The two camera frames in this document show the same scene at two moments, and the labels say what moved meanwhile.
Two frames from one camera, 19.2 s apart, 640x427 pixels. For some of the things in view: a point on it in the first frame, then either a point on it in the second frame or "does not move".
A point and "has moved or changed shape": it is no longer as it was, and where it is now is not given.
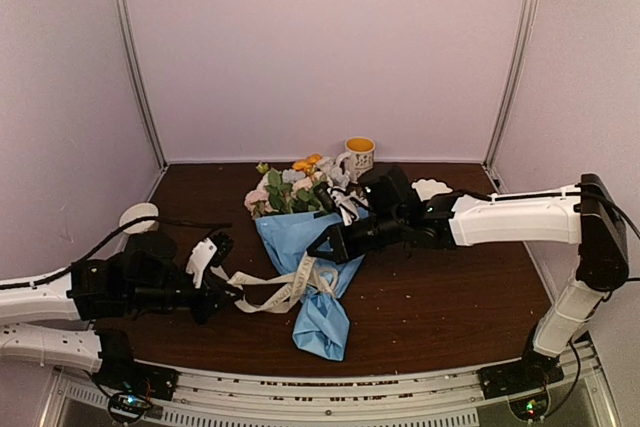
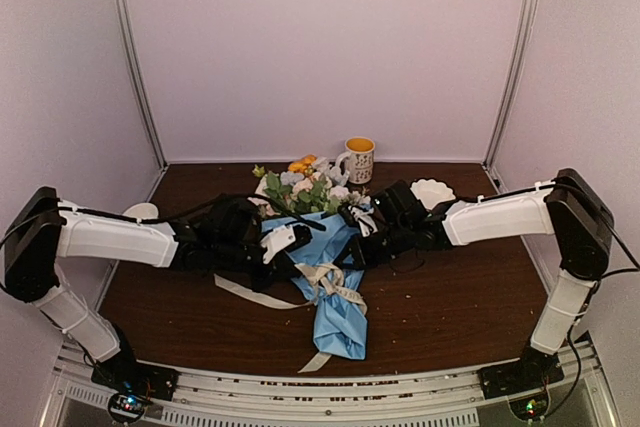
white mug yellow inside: x=358 y=157 does not move
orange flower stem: x=308 y=164 has moved or changed shape
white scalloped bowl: x=428 y=188 does not move
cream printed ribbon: x=300 y=281 has moved or changed shape
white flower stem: x=306 y=201 to x=339 y=193
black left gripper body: x=155 y=297 to x=230 y=259
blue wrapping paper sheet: x=323 y=327 has moved or changed shape
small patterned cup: x=136 y=212 does not move
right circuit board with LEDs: x=530 y=408 does not move
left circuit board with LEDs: x=128 y=406 does not move
